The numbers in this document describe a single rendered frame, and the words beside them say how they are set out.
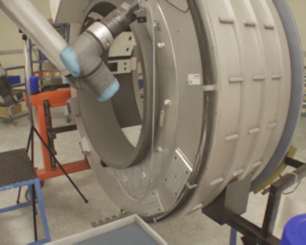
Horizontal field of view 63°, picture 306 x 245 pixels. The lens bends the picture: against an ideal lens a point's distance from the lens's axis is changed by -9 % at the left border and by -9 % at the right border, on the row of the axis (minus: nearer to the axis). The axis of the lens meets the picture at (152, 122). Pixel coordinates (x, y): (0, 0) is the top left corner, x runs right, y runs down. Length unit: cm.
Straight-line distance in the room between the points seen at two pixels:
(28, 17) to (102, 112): 94
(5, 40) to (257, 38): 868
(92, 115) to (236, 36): 107
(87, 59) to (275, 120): 70
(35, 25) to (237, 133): 73
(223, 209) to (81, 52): 78
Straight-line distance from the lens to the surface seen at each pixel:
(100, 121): 166
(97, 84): 87
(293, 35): 112
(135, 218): 112
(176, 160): 94
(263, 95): 95
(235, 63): 84
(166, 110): 95
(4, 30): 929
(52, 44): 94
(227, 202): 111
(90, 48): 84
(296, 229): 42
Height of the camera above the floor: 134
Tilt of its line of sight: 16 degrees down
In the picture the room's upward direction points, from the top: straight up
